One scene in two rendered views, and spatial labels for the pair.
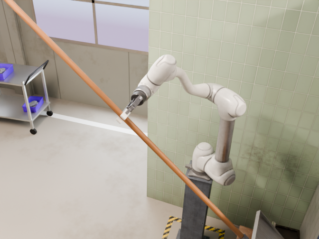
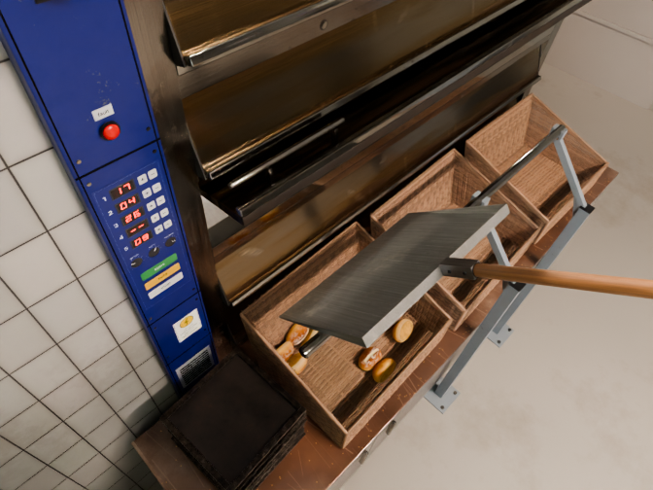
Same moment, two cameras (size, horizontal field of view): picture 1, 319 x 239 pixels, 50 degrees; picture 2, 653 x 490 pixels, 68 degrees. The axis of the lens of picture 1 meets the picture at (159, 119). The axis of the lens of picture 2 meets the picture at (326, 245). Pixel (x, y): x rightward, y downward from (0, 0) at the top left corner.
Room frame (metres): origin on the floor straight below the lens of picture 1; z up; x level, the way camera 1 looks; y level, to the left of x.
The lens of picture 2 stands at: (1.86, -0.57, 2.18)
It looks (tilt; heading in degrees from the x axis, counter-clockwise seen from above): 53 degrees down; 200
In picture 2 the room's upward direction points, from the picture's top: 6 degrees clockwise
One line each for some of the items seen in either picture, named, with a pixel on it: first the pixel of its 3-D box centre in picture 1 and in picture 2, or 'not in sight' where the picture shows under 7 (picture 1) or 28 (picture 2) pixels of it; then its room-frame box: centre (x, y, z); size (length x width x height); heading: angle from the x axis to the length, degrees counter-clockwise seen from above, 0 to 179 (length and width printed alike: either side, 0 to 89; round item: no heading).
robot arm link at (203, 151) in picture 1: (203, 156); not in sight; (2.05, -0.36, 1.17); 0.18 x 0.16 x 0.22; 36
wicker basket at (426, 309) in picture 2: not in sight; (349, 327); (1.09, -0.73, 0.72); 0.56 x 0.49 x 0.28; 162
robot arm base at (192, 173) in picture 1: (198, 168); not in sight; (2.06, -0.33, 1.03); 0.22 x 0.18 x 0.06; 74
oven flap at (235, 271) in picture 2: not in sight; (416, 143); (0.44, -0.78, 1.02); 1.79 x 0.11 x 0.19; 160
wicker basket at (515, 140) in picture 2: not in sight; (532, 164); (-0.06, -0.31, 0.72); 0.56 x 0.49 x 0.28; 159
